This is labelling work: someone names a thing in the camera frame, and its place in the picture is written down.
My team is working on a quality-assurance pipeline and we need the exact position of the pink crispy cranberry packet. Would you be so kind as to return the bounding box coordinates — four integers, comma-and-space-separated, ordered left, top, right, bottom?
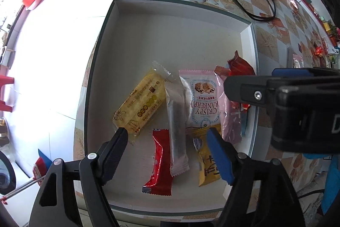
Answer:
292, 54, 304, 69

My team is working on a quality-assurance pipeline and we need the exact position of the small red snack packet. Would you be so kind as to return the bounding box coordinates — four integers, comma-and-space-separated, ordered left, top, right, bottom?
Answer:
228, 51, 256, 111

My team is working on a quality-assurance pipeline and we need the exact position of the mauve pink snack bar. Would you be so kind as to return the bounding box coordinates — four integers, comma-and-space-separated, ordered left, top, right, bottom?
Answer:
214, 66, 241, 145

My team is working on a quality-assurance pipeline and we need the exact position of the white pink cookie packet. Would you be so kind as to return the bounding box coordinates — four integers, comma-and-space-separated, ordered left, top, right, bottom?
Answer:
179, 70, 220, 128

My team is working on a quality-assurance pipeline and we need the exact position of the silver clear snack stick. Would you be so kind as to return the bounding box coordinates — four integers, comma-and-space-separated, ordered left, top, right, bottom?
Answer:
165, 81, 190, 177

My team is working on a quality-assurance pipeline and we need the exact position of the gold snack bar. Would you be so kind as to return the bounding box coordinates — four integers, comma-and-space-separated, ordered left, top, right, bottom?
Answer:
192, 127, 221, 187

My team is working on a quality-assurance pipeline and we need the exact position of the long red snack bar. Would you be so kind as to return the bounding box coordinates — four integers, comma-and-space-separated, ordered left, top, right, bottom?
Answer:
142, 129, 173, 196

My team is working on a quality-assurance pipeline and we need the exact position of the yellow clear cracker packet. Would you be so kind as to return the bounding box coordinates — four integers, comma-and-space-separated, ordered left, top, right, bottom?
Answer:
112, 61, 173, 144

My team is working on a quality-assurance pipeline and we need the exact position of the white shallow cardboard box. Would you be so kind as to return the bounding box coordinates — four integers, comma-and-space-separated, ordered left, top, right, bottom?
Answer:
84, 0, 258, 217

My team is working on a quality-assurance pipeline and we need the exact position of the red crinkled snack bag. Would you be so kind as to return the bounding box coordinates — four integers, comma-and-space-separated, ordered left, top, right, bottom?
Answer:
315, 46, 324, 57

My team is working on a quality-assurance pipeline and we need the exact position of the red plastic stool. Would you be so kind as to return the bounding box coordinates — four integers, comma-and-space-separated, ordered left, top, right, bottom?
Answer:
0, 75, 14, 112

